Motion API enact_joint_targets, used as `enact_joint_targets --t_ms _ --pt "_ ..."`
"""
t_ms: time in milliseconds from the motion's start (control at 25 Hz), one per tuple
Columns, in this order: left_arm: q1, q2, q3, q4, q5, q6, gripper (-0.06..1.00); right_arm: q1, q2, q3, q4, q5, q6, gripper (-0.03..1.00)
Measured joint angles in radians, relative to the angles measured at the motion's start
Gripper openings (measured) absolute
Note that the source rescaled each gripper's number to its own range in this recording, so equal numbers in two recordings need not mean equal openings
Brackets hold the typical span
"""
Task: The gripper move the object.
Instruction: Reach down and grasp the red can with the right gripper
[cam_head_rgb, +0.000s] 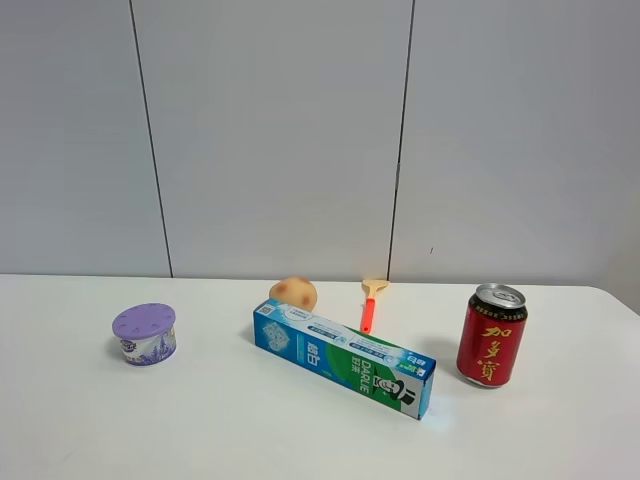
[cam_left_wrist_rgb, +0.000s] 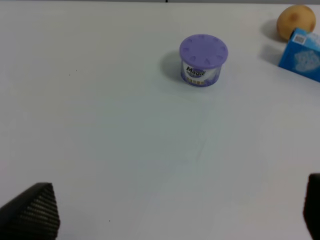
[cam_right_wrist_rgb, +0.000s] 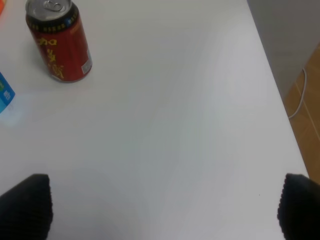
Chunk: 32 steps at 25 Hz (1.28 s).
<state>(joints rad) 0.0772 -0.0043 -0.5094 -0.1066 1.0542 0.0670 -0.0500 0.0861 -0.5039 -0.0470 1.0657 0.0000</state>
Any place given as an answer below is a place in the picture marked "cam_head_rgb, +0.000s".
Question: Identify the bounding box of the red herbal tea can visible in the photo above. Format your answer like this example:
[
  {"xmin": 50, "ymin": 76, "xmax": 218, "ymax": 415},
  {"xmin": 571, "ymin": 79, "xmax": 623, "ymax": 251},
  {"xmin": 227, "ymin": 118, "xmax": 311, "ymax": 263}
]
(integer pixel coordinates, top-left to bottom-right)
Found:
[{"xmin": 456, "ymin": 283, "xmax": 528, "ymax": 388}]

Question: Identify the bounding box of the brown spotted potato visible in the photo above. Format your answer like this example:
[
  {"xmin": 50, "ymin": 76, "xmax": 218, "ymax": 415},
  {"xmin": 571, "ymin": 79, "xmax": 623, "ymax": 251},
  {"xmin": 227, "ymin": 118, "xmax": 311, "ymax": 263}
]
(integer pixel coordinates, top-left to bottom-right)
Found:
[{"xmin": 269, "ymin": 276, "xmax": 318, "ymax": 312}]

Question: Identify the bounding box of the blue green toothpaste box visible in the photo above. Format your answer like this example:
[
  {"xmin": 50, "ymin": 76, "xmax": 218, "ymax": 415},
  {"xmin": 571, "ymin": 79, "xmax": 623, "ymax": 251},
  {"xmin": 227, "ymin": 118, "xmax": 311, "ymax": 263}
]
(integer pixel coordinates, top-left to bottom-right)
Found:
[{"xmin": 253, "ymin": 299, "xmax": 436, "ymax": 420}]

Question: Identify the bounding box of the purple lidded air freshener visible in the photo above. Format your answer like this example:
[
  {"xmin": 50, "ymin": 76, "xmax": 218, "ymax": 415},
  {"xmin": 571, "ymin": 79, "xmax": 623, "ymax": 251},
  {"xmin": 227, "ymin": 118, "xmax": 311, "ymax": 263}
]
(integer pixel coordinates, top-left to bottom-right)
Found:
[{"xmin": 112, "ymin": 303, "xmax": 177, "ymax": 366}]

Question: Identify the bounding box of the orange handled small spatula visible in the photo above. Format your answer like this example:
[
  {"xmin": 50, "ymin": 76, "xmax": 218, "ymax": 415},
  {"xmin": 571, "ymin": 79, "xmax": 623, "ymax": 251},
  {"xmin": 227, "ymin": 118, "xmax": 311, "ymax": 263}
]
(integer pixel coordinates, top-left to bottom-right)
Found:
[{"xmin": 360, "ymin": 279, "xmax": 390, "ymax": 335}]

